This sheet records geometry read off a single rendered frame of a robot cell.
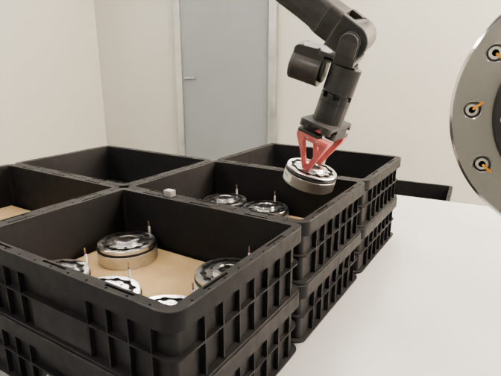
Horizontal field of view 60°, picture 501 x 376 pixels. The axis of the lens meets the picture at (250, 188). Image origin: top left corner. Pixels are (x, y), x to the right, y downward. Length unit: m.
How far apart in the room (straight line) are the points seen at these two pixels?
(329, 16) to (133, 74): 4.23
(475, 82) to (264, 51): 3.69
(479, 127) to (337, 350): 0.51
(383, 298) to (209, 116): 3.57
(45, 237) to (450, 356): 0.70
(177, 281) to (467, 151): 0.49
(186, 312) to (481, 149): 0.31
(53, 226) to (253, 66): 3.42
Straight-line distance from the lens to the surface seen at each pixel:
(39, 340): 0.67
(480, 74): 0.38
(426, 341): 0.86
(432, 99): 3.69
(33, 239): 0.79
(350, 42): 0.76
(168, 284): 0.72
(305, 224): 0.68
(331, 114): 0.81
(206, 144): 4.41
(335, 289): 0.91
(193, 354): 0.52
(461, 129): 0.39
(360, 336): 0.84
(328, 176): 0.86
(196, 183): 1.05
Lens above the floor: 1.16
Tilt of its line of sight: 16 degrees down
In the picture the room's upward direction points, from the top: straight up
